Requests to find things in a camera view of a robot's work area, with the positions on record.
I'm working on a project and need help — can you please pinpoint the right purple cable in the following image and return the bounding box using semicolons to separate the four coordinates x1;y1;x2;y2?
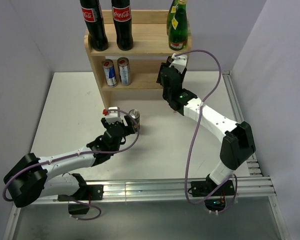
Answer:
173;49;238;216

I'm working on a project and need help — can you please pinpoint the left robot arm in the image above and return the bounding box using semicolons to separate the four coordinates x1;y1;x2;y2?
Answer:
2;115;139;208

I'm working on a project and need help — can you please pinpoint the glass cola bottle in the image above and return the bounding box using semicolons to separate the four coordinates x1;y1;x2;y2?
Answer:
80;0;109;52
111;0;134;51

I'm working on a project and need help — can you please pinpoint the black tonic can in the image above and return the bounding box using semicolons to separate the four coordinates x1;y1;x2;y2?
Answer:
166;56;174;66
128;109;141;133

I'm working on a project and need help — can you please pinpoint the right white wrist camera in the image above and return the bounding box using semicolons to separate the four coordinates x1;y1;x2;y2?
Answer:
169;53;188;74

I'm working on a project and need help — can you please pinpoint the rear green glass bottle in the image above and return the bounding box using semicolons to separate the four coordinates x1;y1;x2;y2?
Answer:
166;0;178;35

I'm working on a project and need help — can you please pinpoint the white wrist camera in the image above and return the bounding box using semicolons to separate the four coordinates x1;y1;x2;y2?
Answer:
102;106;122;124
169;53;188;74

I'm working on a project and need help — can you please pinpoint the purple cable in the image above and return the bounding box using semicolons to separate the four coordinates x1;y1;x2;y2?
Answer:
173;49;238;216
2;109;141;222

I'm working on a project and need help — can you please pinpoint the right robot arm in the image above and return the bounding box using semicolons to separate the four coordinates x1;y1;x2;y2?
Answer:
156;62;256;197

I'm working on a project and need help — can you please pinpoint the blue silver energy can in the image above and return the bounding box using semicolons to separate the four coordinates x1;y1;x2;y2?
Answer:
117;57;132;86
102;59;117;88

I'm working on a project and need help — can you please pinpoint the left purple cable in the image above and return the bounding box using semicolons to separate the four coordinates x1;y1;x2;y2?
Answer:
2;109;141;222

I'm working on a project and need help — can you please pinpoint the wooden shelf unit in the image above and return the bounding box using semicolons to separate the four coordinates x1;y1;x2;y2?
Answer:
83;9;192;115

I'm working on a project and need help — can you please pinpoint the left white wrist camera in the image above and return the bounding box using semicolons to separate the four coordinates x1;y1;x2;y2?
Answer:
102;106;122;124

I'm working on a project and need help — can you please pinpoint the aluminium mounting rail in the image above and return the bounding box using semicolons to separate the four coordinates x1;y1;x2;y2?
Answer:
33;174;276;204

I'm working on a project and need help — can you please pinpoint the right aluminium side rail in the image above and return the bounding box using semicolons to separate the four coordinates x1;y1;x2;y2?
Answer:
222;71;264;177

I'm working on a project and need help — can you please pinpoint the green glass bottle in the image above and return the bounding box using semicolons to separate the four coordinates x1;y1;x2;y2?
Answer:
168;0;188;51
166;0;178;35

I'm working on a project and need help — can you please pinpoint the front green glass bottle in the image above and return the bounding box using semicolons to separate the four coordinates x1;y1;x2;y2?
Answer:
168;0;188;51

